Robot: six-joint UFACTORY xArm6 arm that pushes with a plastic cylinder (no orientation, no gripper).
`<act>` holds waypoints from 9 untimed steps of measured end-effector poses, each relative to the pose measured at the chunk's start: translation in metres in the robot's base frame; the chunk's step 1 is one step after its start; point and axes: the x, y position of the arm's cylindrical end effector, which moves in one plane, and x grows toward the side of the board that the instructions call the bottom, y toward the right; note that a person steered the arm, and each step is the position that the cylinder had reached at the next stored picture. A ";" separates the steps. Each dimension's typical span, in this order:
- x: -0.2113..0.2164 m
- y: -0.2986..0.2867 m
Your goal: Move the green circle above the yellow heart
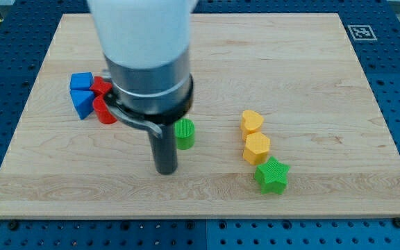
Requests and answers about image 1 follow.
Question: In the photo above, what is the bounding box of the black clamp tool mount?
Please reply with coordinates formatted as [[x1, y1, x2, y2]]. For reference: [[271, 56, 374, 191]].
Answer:
[[101, 70, 194, 139]]

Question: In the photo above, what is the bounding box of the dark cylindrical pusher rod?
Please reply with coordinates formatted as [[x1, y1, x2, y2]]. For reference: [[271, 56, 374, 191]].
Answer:
[[149, 125, 178, 175]]

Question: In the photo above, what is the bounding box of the green cylinder block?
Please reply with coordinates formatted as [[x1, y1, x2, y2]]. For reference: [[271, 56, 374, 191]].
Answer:
[[174, 118, 195, 150]]

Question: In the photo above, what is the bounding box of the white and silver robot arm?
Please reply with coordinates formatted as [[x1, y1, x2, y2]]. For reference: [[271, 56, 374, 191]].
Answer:
[[87, 0, 197, 174]]

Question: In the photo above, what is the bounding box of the yellow heart block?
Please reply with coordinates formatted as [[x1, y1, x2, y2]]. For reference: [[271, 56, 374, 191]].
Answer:
[[240, 110, 265, 141]]

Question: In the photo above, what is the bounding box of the red crescent block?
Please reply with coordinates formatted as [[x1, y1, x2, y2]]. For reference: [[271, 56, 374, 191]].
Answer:
[[92, 95, 117, 124]]

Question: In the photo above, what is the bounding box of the red star block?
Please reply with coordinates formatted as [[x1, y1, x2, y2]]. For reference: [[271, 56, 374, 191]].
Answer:
[[90, 76, 113, 97]]

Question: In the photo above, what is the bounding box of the blue triangle block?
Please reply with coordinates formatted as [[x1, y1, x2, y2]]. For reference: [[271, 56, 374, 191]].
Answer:
[[70, 90, 95, 119]]

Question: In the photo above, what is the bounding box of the blue cube block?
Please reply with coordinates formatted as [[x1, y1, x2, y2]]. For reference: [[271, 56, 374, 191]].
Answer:
[[69, 72, 93, 90]]

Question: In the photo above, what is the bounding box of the yellow hexagon block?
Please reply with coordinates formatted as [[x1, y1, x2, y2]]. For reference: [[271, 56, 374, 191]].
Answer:
[[242, 132, 271, 165]]

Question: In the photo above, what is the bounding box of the green star block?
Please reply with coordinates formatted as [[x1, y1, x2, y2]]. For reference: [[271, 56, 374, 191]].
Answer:
[[254, 156, 290, 195]]

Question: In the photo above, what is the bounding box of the wooden board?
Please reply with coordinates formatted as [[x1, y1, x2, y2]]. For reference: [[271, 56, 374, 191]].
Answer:
[[0, 14, 400, 220]]

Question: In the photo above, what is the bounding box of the white fiducial marker tag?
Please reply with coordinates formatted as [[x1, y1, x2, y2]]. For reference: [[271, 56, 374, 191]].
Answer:
[[348, 24, 377, 41]]

